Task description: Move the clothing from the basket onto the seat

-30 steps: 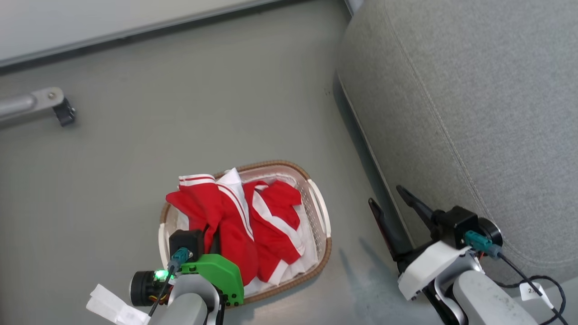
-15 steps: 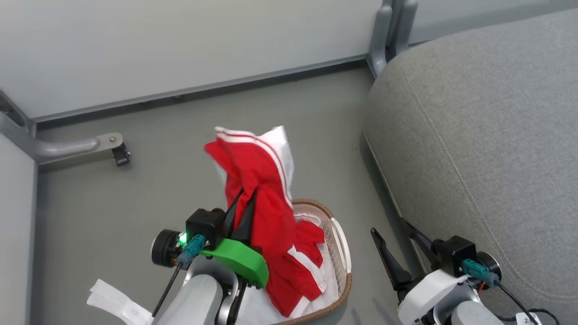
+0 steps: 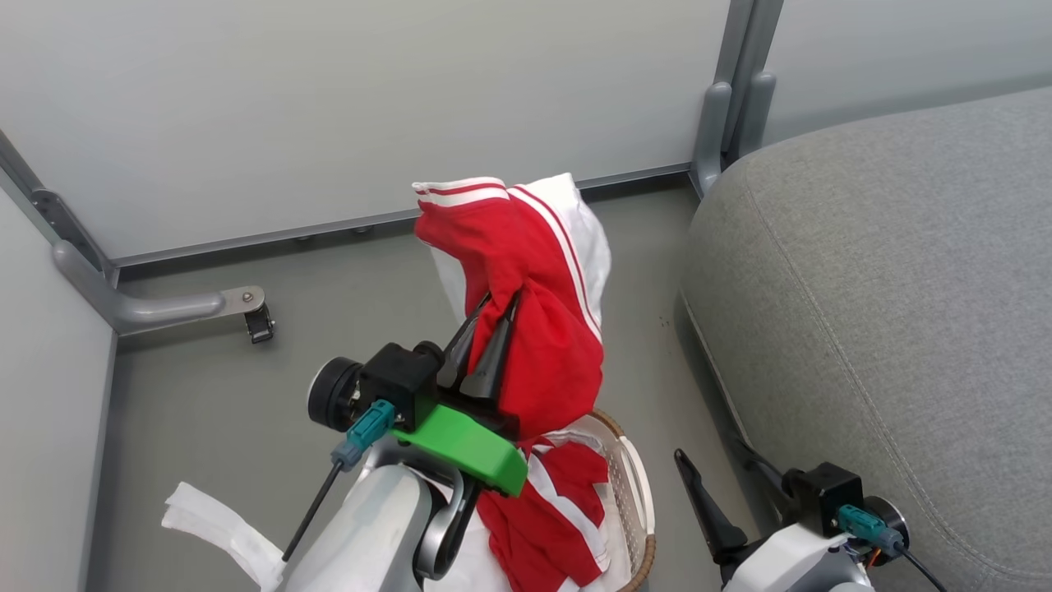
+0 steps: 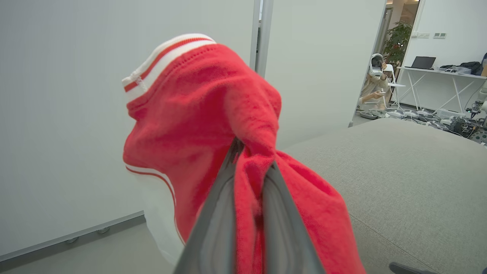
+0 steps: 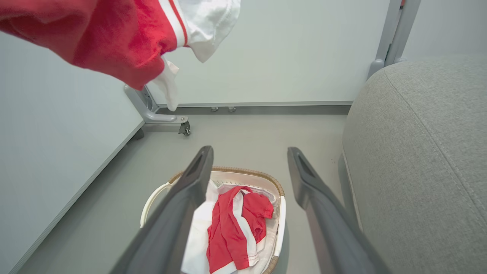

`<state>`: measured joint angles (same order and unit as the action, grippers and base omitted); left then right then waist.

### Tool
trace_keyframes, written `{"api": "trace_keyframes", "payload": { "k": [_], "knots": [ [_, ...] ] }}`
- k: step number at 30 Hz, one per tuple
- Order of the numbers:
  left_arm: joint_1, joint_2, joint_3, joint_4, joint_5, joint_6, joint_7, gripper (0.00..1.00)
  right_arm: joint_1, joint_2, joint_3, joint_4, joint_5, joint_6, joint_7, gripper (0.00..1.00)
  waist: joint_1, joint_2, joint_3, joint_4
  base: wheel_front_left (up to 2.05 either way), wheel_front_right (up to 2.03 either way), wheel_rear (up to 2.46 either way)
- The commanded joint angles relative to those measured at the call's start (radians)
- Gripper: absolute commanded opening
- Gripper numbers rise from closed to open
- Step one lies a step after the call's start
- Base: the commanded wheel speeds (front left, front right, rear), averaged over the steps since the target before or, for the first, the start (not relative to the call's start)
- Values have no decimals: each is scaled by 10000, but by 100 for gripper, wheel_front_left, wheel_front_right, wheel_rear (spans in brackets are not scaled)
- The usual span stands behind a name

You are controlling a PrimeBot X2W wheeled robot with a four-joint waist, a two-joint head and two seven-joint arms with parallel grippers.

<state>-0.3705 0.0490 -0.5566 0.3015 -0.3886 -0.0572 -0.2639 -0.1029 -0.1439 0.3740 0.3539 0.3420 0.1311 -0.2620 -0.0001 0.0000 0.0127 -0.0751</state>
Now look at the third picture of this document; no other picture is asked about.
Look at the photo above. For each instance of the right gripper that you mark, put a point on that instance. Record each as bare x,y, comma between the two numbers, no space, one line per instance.
730,552

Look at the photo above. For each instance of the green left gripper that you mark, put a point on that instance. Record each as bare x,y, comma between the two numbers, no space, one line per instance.
468,444

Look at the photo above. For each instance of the red white striped garment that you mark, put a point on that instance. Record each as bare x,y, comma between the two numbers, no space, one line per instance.
542,329

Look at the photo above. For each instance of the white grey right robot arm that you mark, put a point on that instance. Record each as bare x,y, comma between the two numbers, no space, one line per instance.
789,563

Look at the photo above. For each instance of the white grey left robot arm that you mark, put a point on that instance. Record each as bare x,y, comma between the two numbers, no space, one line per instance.
370,526

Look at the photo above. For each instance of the white laundry basket wicker rim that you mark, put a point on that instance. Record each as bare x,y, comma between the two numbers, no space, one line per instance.
637,493

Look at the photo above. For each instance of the grey fabric sofa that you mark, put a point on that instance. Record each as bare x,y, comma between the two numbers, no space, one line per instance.
879,329

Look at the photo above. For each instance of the black caster wheel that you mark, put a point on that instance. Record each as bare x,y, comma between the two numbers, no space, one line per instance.
260,326

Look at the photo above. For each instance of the crumpled white cloth strip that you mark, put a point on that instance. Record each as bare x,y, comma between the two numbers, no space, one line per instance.
218,522

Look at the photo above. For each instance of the grey metal partition foot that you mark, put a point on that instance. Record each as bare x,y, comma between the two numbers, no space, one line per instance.
140,300

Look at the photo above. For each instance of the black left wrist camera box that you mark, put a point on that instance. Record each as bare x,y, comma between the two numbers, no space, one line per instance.
386,382

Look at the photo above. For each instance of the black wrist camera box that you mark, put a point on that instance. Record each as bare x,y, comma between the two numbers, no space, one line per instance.
386,382
830,497

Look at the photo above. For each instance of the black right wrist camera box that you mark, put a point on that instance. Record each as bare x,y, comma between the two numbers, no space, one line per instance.
830,497

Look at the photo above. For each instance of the grey metal partition post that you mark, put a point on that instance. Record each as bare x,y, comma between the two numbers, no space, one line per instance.
727,99

